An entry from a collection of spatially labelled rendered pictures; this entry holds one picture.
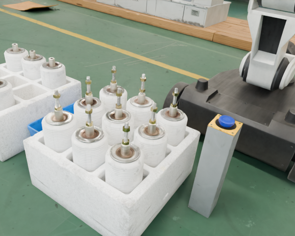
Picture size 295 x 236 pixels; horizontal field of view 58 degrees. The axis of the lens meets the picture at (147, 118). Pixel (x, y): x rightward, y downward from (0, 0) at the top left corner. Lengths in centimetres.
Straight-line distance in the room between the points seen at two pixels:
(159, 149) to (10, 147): 56
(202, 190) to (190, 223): 11
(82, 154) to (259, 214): 58
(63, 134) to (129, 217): 29
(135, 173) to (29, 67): 72
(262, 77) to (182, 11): 175
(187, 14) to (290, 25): 184
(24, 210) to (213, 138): 58
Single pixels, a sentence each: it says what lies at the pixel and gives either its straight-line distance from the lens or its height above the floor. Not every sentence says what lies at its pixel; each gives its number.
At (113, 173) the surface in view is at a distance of 65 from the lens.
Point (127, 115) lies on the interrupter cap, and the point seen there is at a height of 25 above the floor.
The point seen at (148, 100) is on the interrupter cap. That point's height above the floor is 25.
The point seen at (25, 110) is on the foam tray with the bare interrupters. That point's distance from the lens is 103.
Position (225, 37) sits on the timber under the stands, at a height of 6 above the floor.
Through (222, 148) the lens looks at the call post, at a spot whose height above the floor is 27.
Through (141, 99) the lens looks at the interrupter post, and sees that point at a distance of 86.
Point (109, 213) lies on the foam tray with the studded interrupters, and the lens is 71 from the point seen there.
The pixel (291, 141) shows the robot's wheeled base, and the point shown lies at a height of 18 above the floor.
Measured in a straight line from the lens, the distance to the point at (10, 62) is 131.
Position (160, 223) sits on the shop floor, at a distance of 85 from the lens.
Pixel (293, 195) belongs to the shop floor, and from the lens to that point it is 108.
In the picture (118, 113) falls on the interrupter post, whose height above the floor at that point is 27.
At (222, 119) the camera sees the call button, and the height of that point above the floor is 33.
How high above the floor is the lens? 68
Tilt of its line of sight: 32 degrees down
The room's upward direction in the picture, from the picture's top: 6 degrees clockwise
